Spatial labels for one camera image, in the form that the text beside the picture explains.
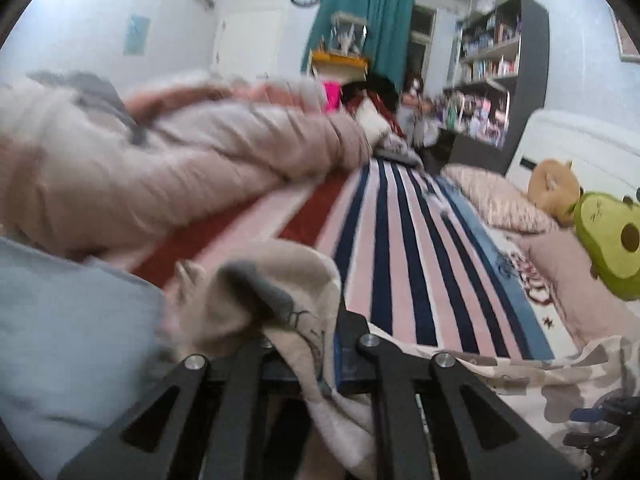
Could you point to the floral pillow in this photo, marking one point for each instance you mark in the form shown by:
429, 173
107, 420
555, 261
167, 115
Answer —
495, 200

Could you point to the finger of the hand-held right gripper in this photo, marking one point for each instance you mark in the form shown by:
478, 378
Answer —
592, 414
582, 440

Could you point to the small blue wall poster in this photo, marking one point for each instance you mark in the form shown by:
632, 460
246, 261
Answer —
137, 35

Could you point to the pink striped duvet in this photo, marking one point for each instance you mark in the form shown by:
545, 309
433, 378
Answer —
150, 170

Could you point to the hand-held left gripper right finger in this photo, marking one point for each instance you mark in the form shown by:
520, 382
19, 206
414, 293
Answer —
350, 360

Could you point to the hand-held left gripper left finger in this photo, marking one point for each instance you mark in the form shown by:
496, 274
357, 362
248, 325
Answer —
250, 360

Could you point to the pink shopping bag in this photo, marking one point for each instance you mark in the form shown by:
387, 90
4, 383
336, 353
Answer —
332, 95

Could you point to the dark grey bookshelf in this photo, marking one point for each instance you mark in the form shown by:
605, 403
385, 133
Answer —
530, 60

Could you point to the bear print pants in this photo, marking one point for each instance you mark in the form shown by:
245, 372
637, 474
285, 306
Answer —
280, 280

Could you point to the row of desk cosmetics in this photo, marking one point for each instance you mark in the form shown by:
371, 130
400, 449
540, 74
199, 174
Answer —
465, 115

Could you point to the teal curtain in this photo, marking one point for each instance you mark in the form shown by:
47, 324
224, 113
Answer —
385, 25

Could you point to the pink ribbed pillow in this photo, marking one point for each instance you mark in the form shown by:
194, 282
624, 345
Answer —
575, 280

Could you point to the glass display case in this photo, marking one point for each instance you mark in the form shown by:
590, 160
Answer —
349, 32

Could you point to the white headboard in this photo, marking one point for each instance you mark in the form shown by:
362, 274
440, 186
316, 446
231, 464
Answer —
575, 140

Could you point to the yellow shelf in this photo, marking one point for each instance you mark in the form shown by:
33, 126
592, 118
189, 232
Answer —
340, 60

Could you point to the white puffy jacket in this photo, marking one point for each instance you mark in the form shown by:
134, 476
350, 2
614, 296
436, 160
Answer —
374, 120

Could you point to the striped plush blanket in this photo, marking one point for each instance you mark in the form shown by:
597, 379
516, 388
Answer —
400, 260

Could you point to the wig mannequin head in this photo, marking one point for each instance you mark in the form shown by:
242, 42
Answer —
414, 90

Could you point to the green avocado plush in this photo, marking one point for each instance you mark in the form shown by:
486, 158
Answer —
610, 245

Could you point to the brown plush toy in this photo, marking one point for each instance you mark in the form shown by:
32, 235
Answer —
552, 190

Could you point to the window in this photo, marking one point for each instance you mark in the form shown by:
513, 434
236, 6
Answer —
420, 45

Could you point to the light blue cloth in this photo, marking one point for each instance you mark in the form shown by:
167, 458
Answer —
75, 335

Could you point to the white door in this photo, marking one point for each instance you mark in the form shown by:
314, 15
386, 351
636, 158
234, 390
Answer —
250, 40

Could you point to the framed wall picture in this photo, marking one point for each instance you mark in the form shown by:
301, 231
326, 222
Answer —
627, 37

